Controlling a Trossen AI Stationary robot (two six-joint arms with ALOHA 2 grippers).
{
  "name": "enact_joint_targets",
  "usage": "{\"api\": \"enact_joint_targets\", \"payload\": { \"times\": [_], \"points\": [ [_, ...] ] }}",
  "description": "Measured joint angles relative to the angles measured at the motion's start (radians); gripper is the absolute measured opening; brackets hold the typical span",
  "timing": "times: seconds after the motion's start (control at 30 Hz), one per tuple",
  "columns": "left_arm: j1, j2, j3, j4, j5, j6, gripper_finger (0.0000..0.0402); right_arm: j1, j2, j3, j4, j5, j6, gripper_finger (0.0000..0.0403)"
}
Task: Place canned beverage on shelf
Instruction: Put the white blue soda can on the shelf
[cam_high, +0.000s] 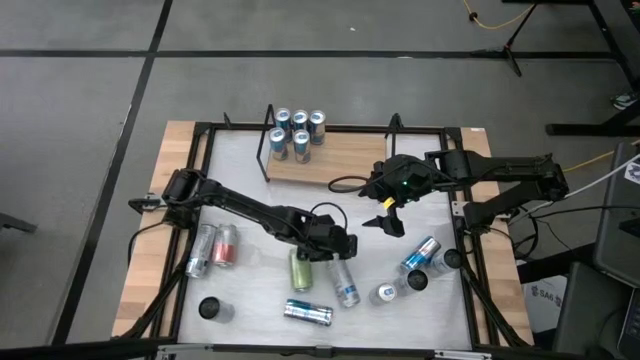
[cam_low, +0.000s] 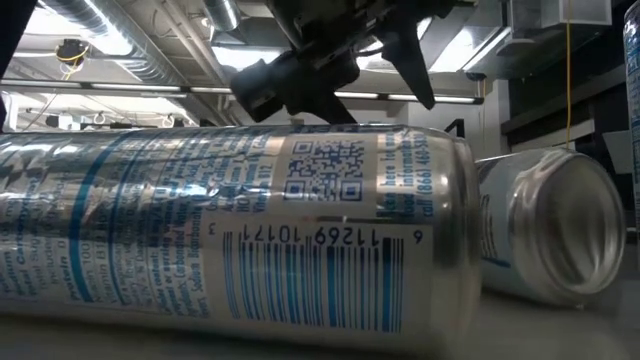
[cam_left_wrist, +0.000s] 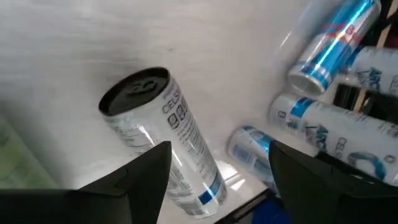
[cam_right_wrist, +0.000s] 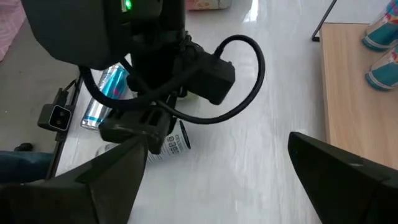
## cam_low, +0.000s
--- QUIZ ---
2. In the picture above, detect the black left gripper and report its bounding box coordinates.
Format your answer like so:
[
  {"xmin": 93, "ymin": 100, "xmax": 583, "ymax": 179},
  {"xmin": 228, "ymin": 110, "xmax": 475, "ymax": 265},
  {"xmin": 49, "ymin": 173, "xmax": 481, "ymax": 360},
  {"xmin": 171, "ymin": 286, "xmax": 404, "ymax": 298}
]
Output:
[{"xmin": 267, "ymin": 0, "xmax": 436, "ymax": 126}]

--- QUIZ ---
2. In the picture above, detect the silver tall beverage can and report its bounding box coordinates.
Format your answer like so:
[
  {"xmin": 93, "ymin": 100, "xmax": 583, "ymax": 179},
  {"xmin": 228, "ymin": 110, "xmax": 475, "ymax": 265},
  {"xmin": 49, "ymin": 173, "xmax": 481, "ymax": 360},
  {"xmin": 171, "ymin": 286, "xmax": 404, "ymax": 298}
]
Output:
[{"xmin": 474, "ymin": 146, "xmax": 627, "ymax": 307}]

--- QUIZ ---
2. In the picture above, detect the ceiling light fixture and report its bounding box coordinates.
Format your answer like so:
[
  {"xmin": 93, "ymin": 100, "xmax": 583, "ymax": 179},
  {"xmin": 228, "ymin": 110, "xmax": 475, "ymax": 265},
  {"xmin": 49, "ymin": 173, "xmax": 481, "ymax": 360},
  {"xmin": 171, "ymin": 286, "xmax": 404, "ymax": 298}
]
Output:
[{"xmin": 212, "ymin": 44, "xmax": 284, "ymax": 71}]

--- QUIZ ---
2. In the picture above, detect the blue silver Red Bull can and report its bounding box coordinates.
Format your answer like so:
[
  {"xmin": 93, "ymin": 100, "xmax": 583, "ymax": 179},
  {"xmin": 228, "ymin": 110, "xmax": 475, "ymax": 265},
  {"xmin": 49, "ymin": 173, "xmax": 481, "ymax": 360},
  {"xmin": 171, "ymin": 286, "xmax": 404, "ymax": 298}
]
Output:
[{"xmin": 0, "ymin": 123, "xmax": 484, "ymax": 357}]

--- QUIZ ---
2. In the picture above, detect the overhead light bar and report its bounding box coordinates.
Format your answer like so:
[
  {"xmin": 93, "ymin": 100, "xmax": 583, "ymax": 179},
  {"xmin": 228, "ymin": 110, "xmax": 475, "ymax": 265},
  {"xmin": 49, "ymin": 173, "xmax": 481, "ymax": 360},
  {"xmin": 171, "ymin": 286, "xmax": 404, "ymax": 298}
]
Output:
[{"xmin": 0, "ymin": 78, "xmax": 485, "ymax": 106}]

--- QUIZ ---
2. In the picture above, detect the small silver round duct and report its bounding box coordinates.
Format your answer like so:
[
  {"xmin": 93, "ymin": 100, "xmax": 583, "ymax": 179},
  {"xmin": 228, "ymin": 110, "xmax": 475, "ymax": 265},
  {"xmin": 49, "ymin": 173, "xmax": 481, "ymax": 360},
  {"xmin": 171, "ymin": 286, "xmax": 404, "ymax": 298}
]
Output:
[{"xmin": 202, "ymin": 0, "xmax": 242, "ymax": 32}]

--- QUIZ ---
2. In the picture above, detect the grey rectangular air duct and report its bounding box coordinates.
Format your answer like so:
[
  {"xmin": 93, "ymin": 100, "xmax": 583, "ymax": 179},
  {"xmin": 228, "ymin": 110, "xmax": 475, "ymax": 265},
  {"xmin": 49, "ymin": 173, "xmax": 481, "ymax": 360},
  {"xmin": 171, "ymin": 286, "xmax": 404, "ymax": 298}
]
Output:
[{"xmin": 494, "ymin": 0, "xmax": 614, "ymax": 57}]

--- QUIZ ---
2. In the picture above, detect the yellow black cord reel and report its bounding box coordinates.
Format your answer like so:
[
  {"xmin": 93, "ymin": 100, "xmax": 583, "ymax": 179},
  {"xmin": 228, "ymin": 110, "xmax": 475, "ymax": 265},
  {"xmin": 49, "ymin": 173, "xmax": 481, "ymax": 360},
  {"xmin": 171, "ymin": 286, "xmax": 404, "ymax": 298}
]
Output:
[{"xmin": 53, "ymin": 37, "xmax": 92, "ymax": 69}]

